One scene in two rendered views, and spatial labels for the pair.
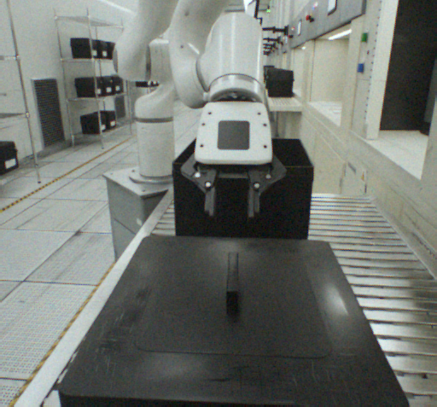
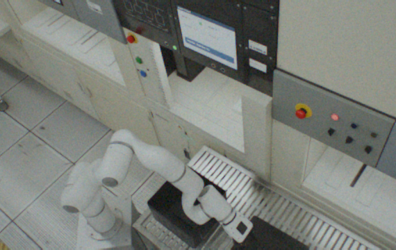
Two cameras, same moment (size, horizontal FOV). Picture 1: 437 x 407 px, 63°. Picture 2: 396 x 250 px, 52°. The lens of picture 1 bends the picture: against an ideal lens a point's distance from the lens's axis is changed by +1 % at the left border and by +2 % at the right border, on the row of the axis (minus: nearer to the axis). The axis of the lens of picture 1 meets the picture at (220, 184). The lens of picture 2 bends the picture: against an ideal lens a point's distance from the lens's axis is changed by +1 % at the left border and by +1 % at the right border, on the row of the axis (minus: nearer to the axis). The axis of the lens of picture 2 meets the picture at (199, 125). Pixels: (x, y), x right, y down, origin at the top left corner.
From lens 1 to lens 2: 1.62 m
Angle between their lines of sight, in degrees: 50
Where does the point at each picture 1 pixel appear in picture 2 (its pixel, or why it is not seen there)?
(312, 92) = (19, 16)
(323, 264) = (265, 226)
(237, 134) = (242, 226)
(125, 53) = (85, 204)
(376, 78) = (165, 85)
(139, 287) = not seen: outside the picture
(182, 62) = (199, 217)
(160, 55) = not seen: hidden behind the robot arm
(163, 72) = not seen: hidden behind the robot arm
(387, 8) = (158, 57)
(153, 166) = (110, 224)
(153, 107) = (99, 205)
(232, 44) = (219, 205)
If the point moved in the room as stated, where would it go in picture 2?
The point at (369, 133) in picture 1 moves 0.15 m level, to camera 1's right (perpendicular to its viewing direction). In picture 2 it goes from (171, 106) to (185, 89)
